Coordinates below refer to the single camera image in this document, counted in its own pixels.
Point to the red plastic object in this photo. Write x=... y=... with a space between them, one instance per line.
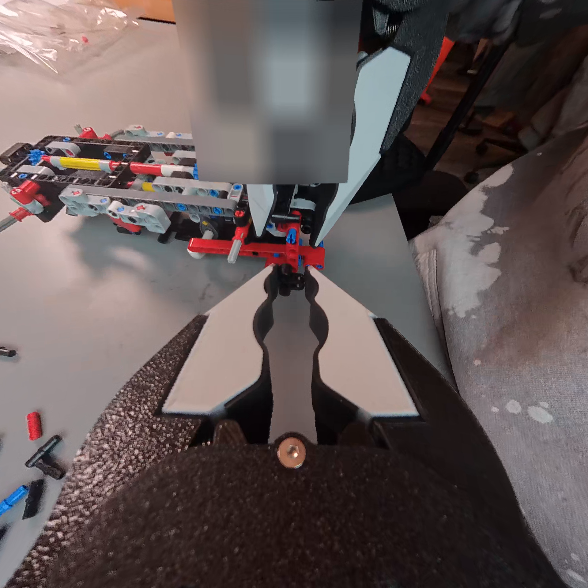
x=446 y=48

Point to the toy brick vehicle chassis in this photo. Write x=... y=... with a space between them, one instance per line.
x=193 y=202

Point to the clear plastic bag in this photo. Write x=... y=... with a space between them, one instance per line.
x=46 y=27

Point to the black flat brick piece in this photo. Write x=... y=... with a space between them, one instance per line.
x=33 y=498

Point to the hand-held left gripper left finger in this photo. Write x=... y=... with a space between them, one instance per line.
x=216 y=358

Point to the black brick pin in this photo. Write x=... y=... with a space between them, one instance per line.
x=7 y=352

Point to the grey desk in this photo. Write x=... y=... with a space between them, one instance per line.
x=115 y=298

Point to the grey mottled pants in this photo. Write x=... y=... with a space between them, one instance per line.
x=514 y=298

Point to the black cross-shaped brick connector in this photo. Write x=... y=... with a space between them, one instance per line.
x=46 y=457

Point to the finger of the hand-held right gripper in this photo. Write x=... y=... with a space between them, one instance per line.
x=261 y=206
x=379 y=101

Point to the red ribbed brick bush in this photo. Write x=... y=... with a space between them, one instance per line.
x=34 y=426

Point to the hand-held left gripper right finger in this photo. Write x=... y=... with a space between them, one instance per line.
x=363 y=363

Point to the blue brick pin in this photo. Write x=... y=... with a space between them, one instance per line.
x=11 y=500

